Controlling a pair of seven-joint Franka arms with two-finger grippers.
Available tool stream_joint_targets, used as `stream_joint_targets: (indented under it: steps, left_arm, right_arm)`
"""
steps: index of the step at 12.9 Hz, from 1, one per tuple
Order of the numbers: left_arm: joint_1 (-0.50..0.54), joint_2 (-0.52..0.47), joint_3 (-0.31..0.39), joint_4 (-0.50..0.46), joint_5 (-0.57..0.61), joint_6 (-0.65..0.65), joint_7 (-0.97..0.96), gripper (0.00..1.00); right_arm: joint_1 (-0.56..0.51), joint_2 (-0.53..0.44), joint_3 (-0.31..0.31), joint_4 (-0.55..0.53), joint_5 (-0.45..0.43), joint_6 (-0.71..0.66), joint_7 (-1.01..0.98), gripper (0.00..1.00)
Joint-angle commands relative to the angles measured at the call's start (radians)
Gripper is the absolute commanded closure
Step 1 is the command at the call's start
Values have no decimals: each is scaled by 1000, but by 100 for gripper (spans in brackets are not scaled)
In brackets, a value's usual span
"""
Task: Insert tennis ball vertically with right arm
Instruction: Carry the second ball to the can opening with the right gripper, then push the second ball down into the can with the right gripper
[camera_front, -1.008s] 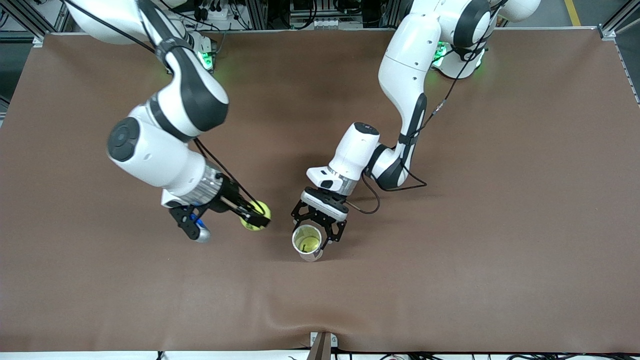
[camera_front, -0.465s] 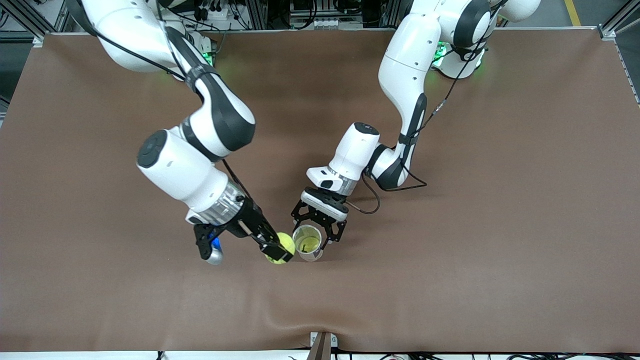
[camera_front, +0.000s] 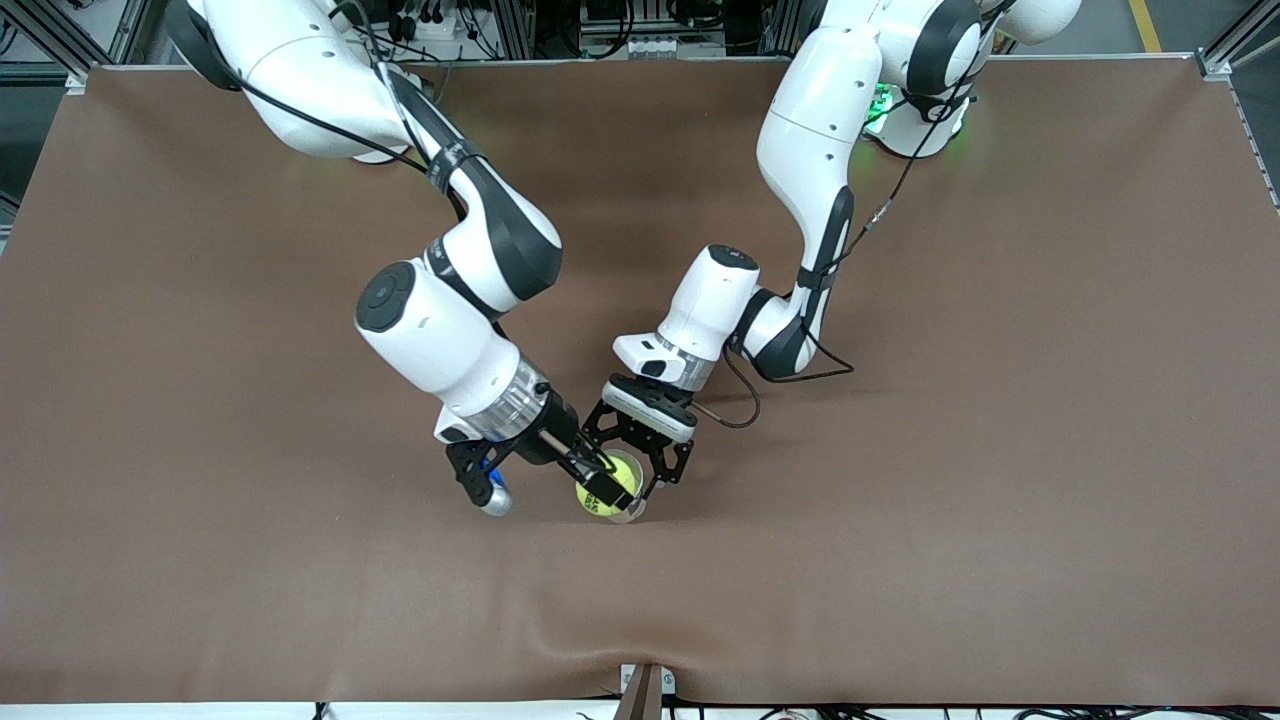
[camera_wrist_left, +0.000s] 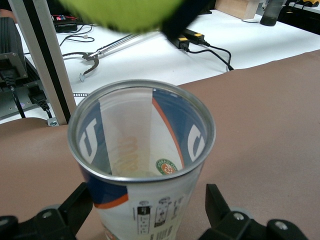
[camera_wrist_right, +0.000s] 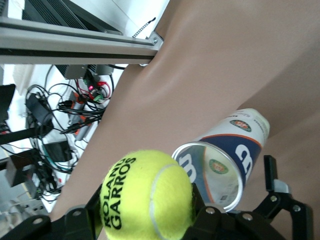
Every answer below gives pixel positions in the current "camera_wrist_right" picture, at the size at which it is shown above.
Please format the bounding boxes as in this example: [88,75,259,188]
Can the black zip tie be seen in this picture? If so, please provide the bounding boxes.
[133,16,156,39]

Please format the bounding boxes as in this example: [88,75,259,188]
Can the aluminium camera mount post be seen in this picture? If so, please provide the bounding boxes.
[0,16,165,67]

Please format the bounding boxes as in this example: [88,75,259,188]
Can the grey ribbed metal box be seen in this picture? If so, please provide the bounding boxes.
[57,63,115,81]

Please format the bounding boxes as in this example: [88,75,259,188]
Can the yellow-green tennis ball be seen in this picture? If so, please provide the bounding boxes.
[99,149,197,240]

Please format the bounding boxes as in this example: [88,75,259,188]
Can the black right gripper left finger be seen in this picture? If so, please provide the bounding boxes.
[0,184,106,240]

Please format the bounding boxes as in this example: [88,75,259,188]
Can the tangled black cable bundle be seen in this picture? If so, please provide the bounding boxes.
[0,63,126,201]

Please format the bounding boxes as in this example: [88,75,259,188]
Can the black ribbed heatsink box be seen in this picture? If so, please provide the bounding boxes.
[21,0,124,35]

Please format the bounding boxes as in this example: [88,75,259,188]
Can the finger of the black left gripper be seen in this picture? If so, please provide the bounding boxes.
[254,154,314,226]

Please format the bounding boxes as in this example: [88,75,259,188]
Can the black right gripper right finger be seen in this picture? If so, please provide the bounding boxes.
[179,185,286,240]

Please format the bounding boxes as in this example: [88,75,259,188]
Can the green circuit board red light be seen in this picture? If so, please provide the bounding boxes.
[77,74,111,104]

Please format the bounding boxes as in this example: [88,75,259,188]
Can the black power adapter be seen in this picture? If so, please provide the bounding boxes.
[25,93,55,126]

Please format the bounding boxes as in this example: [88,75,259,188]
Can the flat black box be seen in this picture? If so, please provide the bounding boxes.
[43,140,74,164]

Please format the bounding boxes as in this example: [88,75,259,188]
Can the white blue tennis ball can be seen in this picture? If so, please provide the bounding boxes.
[171,107,271,213]

